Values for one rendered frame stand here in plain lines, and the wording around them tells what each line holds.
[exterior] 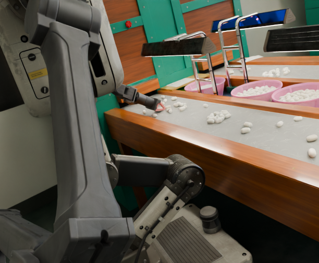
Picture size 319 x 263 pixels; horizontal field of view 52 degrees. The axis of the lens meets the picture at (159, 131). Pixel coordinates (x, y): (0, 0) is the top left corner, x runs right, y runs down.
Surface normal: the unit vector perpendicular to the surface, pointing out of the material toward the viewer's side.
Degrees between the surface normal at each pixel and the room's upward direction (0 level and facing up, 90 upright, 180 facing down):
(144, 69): 90
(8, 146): 90
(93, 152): 56
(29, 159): 90
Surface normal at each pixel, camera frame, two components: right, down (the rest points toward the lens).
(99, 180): 0.57, -0.55
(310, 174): -0.25, -0.90
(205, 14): 0.51, 0.18
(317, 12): -0.80, 0.39
